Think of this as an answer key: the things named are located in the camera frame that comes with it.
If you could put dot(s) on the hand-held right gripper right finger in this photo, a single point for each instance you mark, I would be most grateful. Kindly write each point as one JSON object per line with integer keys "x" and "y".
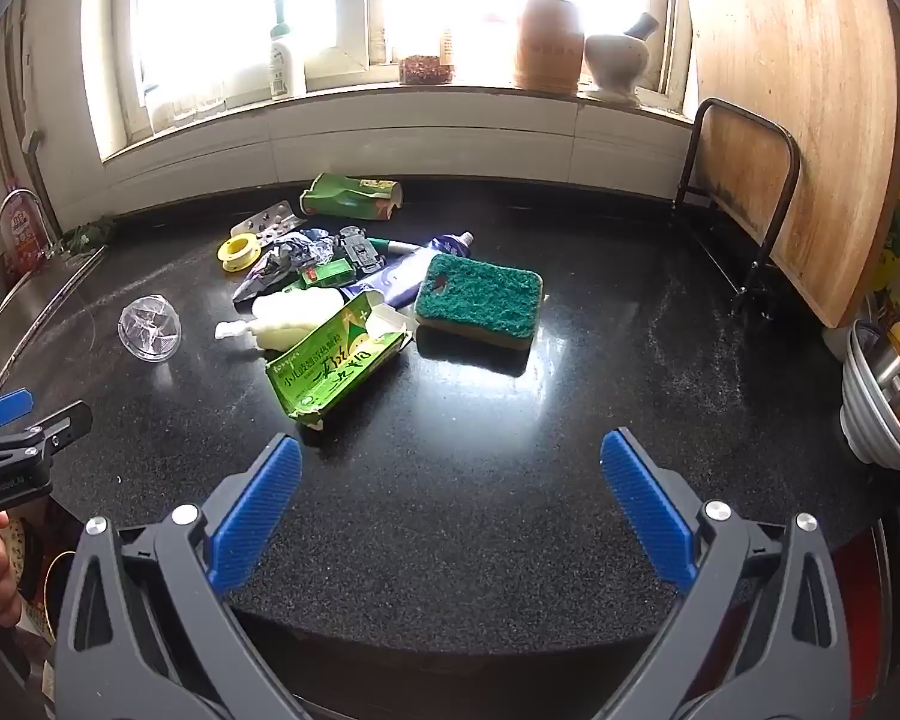
{"x": 645, "y": 502}

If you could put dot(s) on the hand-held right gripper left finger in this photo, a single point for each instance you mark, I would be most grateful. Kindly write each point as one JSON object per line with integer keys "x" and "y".
{"x": 259, "y": 510}

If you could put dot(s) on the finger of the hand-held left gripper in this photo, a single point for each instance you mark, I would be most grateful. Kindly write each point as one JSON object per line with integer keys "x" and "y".
{"x": 4, "y": 406}
{"x": 52, "y": 426}

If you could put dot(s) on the black yellow-rimmed trash bin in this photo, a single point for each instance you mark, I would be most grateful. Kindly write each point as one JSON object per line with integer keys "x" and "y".
{"x": 60, "y": 585}

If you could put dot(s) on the green white marker pen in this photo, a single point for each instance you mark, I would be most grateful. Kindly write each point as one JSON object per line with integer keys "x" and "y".
{"x": 390, "y": 245}

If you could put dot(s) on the stainless steel sink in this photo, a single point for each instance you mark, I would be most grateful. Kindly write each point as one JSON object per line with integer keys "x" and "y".
{"x": 15, "y": 307}

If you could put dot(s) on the clear plastic cup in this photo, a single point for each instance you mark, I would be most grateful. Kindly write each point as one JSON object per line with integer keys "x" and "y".
{"x": 150, "y": 326}

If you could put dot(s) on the torn green medicine box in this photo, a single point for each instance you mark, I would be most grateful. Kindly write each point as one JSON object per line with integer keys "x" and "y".
{"x": 330, "y": 375}

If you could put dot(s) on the red detergent bottle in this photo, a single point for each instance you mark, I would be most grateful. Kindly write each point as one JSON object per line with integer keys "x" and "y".
{"x": 22, "y": 240}

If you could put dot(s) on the dark green rag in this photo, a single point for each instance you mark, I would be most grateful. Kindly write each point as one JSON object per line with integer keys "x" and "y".
{"x": 90, "y": 234}

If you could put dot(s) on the crumpled white plastic bottle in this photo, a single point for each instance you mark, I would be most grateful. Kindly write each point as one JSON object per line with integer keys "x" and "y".
{"x": 292, "y": 315}

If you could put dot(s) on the chrome faucet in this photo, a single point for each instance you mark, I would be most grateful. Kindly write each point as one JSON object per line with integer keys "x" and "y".
{"x": 24, "y": 196}

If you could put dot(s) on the yellow tape roll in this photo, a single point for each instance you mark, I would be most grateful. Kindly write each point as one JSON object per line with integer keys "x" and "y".
{"x": 226, "y": 259}

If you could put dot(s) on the stack of grey bowls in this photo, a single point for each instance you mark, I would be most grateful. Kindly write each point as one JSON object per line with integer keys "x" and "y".
{"x": 870, "y": 412}

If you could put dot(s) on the small green box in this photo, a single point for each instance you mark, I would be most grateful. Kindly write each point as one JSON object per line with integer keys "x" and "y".
{"x": 330, "y": 272}

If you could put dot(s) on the green scouring sponge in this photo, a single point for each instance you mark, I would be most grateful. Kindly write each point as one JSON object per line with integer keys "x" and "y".
{"x": 480, "y": 296}

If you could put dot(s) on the crumpled silver foil wrapper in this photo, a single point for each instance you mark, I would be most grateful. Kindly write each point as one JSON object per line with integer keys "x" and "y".
{"x": 300, "y": 247}

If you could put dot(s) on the silver pill blister pack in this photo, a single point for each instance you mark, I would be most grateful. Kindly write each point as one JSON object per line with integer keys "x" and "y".
{"x": 266, "y": 219}

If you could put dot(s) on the crushed green carton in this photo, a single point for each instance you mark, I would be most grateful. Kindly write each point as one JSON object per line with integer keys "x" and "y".
{"x": 345, "y": 195}

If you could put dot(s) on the black metal rack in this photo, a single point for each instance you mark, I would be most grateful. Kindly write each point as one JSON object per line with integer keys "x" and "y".
{"x": 784, "y": 187}

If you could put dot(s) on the white bottle with dark cap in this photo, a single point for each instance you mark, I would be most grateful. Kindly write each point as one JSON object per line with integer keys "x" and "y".
{"x": 286, "y": 64}

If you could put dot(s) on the white stone mortar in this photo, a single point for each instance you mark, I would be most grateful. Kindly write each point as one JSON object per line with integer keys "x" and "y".
{"x": 615, "y": 64}

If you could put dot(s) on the large wooden cutting board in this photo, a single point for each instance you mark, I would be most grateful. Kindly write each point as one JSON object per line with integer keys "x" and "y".
{"x": 802, "y": 90}

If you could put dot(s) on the glass spice jar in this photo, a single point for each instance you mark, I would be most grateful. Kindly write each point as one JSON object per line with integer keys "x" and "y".
{"x": 426, "y": 69}

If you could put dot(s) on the dark pestle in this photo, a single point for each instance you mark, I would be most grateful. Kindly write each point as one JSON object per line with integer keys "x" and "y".
{"x": 643, "y": 25}

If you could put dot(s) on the white window frame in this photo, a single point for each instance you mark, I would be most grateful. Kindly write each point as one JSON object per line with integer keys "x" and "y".
{"x": 360, "y": 0}

